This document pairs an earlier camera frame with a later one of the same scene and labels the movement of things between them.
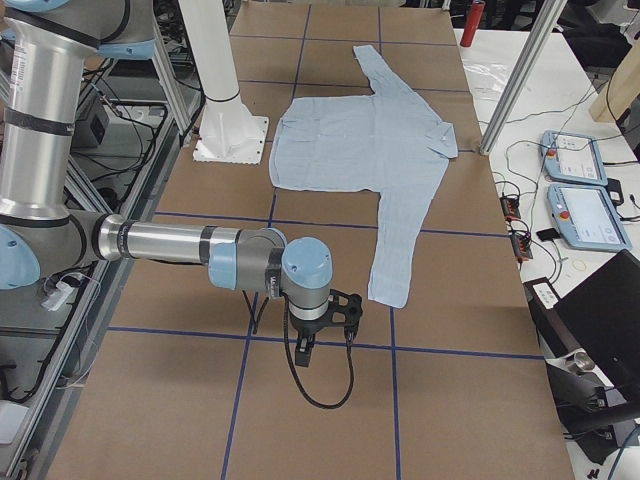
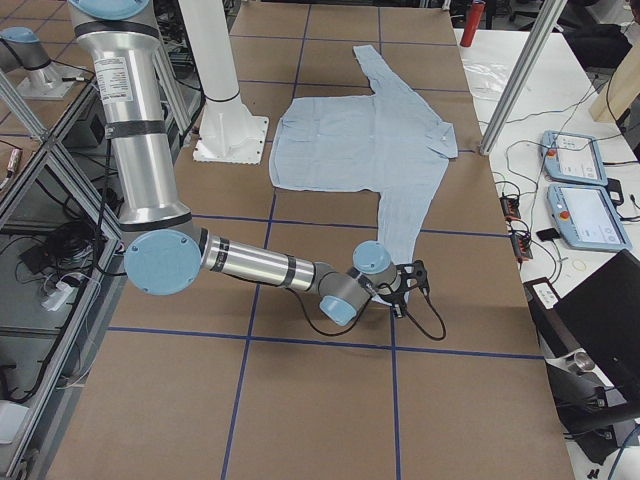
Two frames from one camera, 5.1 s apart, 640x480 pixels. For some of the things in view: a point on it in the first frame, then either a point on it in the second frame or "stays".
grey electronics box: x=90 y=131 stays
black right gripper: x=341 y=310 to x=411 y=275
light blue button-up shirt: x=389 y=142 stays
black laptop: x=602 y=314 stays
